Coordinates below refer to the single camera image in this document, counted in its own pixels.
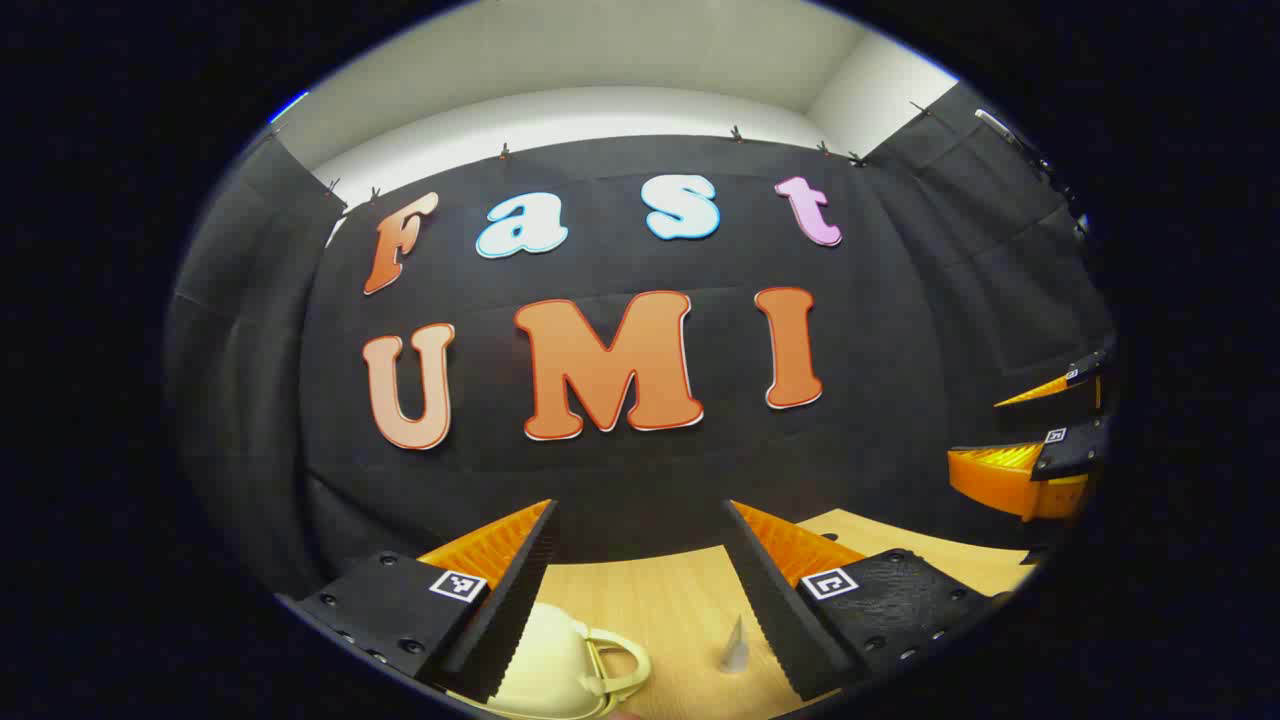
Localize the cream yellow small suitcase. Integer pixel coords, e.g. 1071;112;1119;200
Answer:
450;600;653;720

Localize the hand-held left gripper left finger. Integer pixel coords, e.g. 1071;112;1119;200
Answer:
275;498;561;706

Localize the metal stand pole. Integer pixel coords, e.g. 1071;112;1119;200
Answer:
975;108;1086;236

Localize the iridescent green skin care tube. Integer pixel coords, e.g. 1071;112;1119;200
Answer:
720;613;751;673

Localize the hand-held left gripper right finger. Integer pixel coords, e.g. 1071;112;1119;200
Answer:
722;498;1001;703

